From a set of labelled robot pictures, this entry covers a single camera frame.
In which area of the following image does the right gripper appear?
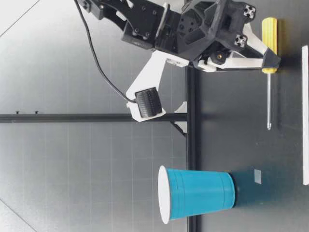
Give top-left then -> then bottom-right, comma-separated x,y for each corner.
178,0 -> 282,73

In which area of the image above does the yellow handled screwdriver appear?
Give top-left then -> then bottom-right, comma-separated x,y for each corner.
262,18 -> 282,131

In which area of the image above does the blue cup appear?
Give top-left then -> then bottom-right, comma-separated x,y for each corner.
158,165 -> 236,225

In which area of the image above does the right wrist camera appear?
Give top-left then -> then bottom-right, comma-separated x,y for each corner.
125,49 -> 192,124

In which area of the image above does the black camera cable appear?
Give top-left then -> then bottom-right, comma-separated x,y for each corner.
73,0 -> 137,102

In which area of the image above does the black frame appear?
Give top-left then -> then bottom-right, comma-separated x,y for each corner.
0,66 -> 201,232

